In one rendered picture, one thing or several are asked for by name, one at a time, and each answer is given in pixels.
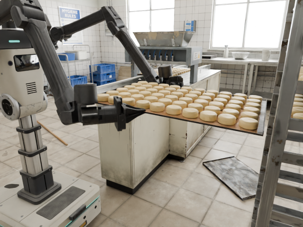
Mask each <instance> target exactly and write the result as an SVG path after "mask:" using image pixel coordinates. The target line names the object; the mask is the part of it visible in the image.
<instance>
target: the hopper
mask: <svg viewBox="0 0 303 227"><path fill-rule="evenodd" d="M132 33H133V34H134V36H135V38H136V40H137V42H138V44H139V45H140V46H160V47H186V46H188V44H189V42H190V40H191V38H192V36H193V34H194V33H195V32H190V31H161V32H132Z"/></svg>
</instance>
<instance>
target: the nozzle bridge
mask: <svg viewBox="0 0 303 227"><path fill-rule="evenodd" d="M137 47H138V48H139V49H140V51H141V53H143V55H144V53H145V55H146V60H147V62H148V63H151V64H175V65H186V66H190V83H191V84H194V83H196V82H197V75H198V64H199V63H201V62H202V46H186V47H160V46H137ZM144 49H145V50H144ZM150 49H151V50H150ZM155 49H157V50H156V51H155ZM149 50H150V51H149ZM160 50H161V52H160ZM172 50H173V52H172ZM143 51H144V52H143ZM154 51H155V53H154ZM166 51H167V52H166ZM148 52H149V53H151V60H149V57H148V56H149V54H148ZM159 52H160V54H159ZM165 52H166V54H168V61H166V58H165ZM171 52H172V54H174V61H172V60H171ZM153 53H154V54H156V60H154V57H153ZM161 54H162V61H160V57H159V56H160V55H161ZM125 62H128V63H129V62H131V78H132V77H136V76H137V73H140V70H139V68H138V67H137V65H136V64H135V63H134V61H133V60H132V58H131V57H130V55H129V54H128V52H127V51H126V49H125Z"/></svg>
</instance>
